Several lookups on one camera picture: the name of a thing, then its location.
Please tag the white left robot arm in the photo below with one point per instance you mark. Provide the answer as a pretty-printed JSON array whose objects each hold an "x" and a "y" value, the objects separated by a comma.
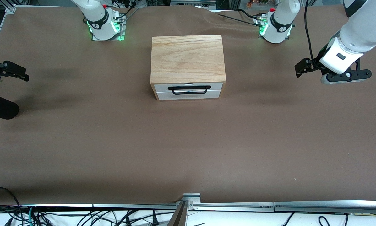
[{"x": 363, "y": 28}]

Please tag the aluminium corner bracket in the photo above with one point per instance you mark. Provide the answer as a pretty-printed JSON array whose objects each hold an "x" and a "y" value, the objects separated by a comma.
[{"x": 191, "y": 198}]

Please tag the aluminium upright post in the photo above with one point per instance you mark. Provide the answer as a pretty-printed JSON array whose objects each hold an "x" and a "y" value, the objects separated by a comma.
[{"x": 179, "y": 216}]

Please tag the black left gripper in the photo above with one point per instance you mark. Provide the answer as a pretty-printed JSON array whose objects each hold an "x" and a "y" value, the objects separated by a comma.
[{"x": 315, "y": 61}]

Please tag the brown table cover sheet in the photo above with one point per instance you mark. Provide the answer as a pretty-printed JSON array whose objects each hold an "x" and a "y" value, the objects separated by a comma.
[{"x": 188, "y": 157}]

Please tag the long aluminium frame rail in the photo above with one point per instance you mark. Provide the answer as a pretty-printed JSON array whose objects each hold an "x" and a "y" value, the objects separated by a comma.
[{"x": 332, "y": 207}]

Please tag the orange background item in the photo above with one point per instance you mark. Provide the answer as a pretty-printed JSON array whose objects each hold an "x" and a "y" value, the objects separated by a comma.
[{"x": 258, "y": 3}]

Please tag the aluminium background frame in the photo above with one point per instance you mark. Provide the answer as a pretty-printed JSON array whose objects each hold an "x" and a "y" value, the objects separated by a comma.
[{"x": 194, "y": 2}]

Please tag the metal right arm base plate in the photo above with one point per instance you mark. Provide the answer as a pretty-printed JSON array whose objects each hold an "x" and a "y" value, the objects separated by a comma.
[{"x": 122, "y": 31}]

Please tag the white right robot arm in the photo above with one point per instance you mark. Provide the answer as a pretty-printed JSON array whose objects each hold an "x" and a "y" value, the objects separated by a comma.
[{"x": 96, "y": 18}]

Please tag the wooden drawer cabinet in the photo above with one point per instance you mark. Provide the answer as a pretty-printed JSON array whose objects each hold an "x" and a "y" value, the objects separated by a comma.
[{"x": 188, "y": 56}]

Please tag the slanted aluminium frame bar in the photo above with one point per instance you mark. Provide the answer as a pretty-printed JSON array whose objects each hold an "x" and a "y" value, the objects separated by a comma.
[{"x": 10, "y": 8}]

